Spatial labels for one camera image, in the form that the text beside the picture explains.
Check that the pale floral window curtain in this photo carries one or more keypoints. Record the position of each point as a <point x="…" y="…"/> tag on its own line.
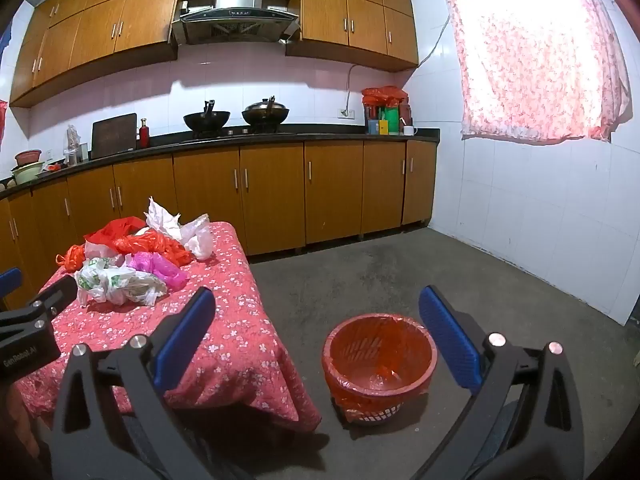
<point x="530" y="60"/>

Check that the green basin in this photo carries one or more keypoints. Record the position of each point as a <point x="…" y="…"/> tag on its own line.
<point x="25" y="175"/>

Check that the white wall socket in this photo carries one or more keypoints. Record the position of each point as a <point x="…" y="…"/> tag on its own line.
<point x="346" y="113"/>

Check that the large red plastic bag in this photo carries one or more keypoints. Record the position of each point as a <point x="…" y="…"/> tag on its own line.
<point x="135" y="242"/>

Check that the person's right leg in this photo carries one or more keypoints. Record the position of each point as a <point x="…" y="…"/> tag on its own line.
<point x="500" y="420"/>

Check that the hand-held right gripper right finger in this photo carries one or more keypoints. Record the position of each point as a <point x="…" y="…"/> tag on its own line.
<point x="450" y="335"/>

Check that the red basin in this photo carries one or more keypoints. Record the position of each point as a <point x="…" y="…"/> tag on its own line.
<point x="27" y="157"/>

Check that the blue box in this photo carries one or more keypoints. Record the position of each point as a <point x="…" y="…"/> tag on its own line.
<point x="373" y="126"/>

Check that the dark cutting board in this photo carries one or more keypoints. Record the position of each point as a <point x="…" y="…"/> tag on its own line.
<point x="114" y="135"/>

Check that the green container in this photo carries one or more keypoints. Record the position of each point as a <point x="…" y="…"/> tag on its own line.
<point x="391" y="120"/>

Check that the black wok with lid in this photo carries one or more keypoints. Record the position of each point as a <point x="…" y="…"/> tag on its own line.
<point x="265" y="115"/>

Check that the white mug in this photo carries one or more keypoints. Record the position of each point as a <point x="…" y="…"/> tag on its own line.
<point x="409" y="130"/>

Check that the red floral tablecloth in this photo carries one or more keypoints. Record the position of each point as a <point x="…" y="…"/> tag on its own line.
<point x="240" y="330"/>

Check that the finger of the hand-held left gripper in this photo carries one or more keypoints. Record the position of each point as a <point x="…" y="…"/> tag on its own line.
<point x="10" y="282"/>
<point x="55" y="297"/>

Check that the red plastic waste basket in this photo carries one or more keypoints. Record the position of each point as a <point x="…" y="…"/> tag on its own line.
<point x="372" y="416"/>

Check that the utensil holder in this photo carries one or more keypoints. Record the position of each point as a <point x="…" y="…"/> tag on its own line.
<point x="74" y="147"/>

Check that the yellow box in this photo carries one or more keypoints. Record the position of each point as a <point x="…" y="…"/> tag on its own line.
<point x="383" y="127"/>

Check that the red bottle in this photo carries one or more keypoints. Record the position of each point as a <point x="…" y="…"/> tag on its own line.
<point x="144" y="135"/>

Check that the person's left hand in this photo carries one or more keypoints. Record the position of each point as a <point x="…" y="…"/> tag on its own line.
<point x="20" y="420"/>

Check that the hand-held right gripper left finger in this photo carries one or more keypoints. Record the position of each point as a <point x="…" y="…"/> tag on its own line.
<point x="185" y="330"/>

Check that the white green printed plastic bag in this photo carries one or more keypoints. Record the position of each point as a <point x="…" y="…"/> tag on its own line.
<point x="115" y="280"/>

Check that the gas stove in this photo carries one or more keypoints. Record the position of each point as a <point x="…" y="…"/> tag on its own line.
<point x="235" y="132"/>

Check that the brown jar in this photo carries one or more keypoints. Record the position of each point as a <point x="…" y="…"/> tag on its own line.
<point x="405" y="114"/>

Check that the red plastic bag over containers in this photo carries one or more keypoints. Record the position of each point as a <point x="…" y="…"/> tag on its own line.
<point x="382" y="95"/>

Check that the pink plastic bag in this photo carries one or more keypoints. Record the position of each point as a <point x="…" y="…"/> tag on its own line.
<point x="160" y="267"/>

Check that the small orange plastic bag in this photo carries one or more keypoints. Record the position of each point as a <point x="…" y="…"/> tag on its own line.
<point x="72" y="257"/>

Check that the black kitchen countertop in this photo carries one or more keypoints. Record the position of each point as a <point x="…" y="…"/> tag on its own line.
<point x="325" y="136"/>

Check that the row of lower wooden cabinets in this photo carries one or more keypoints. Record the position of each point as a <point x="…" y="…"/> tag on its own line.
<point x="270" y="195"/>

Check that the pink floral blue-edged curtain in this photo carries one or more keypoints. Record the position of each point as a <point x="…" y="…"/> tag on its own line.
<point x="4" y="40"/>

